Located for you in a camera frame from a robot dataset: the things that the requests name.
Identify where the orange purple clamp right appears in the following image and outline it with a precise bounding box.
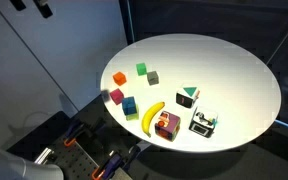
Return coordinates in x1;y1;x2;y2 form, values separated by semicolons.
91;151;122;180

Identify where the yellow banana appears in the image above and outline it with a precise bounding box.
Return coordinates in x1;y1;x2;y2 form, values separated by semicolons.
141;102;165;137

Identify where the orange purple clamp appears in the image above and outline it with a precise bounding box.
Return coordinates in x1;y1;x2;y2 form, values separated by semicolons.
63;119;93;147
91;151;122;180

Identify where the orange purple clamp left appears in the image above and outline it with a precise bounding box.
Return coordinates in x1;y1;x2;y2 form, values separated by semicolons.
63;119;93;147

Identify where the blue block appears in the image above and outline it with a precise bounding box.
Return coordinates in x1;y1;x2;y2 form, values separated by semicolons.
122;97;137;115

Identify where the black white picture cube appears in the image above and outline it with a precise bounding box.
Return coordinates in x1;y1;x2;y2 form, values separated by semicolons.
189;106;218;138

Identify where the orange block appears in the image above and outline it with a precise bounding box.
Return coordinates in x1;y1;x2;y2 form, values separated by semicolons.
113;72;126;86

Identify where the purple orange picture cube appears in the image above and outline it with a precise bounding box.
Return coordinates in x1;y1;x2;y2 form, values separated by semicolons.
155;111;181;142

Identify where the lime green block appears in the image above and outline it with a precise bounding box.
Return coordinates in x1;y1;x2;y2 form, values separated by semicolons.
126;104;139;121

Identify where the cube with green triangle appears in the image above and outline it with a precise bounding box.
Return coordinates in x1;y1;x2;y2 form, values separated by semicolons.
176;87;200;108

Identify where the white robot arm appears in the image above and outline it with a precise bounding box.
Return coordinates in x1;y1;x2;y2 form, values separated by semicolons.
0;150;64;180

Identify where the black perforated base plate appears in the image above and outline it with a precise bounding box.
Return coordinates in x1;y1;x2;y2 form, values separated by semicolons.
33;139;135;180

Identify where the pink block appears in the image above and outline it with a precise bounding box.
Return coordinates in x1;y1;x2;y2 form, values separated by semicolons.
110;88;124;105

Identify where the grey block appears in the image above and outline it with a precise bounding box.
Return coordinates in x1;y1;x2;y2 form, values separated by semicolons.
147;71;159;85

